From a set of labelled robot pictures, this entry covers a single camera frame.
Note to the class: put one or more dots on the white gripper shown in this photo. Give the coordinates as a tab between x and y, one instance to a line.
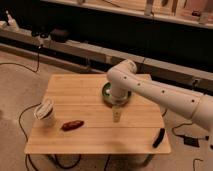
117	100

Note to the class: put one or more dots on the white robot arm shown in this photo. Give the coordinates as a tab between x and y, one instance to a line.
192	105

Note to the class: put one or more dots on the green round plate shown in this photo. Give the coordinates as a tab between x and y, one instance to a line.
109	101

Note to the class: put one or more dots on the wooden table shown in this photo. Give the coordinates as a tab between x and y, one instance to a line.
78	97

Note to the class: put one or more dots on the brown sausage-shaped object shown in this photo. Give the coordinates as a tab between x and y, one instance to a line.
72	125

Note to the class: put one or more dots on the black marker pen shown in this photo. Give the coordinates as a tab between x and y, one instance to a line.
159	138

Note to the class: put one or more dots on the white tipped cup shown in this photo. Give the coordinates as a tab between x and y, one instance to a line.
44	113

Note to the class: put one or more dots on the black power adapter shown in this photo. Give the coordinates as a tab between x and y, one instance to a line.
191	141

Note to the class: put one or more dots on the black objects on ledge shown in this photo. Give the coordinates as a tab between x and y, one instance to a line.
56	35

